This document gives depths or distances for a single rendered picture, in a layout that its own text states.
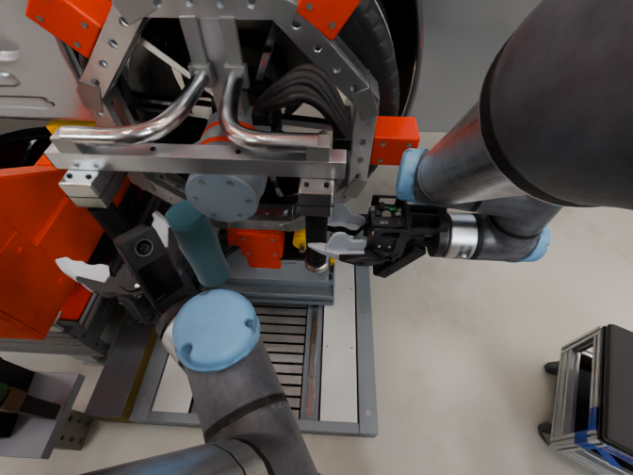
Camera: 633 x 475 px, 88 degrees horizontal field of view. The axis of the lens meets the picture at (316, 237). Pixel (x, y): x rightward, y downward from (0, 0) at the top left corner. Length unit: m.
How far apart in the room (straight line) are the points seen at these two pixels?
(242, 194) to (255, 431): 0.39
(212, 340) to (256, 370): 0.05
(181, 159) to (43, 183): 0.54
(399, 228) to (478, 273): 1.17
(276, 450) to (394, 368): 1.09
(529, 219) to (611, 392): 0.78
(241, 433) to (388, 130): 0.57
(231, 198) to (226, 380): 0.36
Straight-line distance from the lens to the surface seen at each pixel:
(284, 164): 0.46
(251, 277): 1.23
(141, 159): 0.53
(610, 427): 1.19
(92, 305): 1.34
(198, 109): 0.81
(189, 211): 0.76
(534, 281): 1.75
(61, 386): 1.03
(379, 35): 0.67
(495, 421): 1.42
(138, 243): 0.45
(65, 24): 0.70
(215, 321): 0.31
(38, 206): 0.98
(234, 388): 0.31
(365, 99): 0.62
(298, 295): 1.24
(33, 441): 1.02
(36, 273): 0.96
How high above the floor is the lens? 1.27
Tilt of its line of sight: 53 degrees down
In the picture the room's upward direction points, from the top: straight up
